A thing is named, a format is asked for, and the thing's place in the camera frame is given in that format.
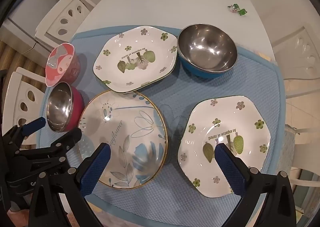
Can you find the pink steel bowl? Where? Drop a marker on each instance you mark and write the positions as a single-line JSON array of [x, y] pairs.
[[58, 107]]

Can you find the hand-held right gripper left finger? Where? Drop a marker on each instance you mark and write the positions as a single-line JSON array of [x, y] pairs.
[[96, 169]]

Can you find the small green glass trinket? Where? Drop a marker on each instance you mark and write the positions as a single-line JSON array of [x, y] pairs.
[[238, 10]]

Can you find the blue steel bowl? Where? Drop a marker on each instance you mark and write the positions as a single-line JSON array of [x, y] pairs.
[[207, 49]]

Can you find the white carved chair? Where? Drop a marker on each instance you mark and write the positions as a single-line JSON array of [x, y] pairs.
[[60, 22], [300, 54], [22, 97]]

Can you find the pink cartoon bowl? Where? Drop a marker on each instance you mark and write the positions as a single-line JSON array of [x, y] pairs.
[[60, 64]]

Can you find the white cabinet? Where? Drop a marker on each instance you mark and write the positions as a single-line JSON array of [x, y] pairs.
[[22, 34]]

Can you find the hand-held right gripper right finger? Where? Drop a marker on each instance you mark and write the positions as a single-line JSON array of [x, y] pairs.
[[228, 169]]

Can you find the round leaf-pattern plate gold rim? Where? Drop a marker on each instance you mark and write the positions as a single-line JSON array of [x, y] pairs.
[[125, 122]]

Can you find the blue textured table mat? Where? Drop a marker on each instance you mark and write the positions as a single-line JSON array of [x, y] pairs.
[[175, 87]]

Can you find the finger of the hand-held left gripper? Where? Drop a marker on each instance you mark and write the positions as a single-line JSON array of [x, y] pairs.
[[33, 125], [70, 138]]

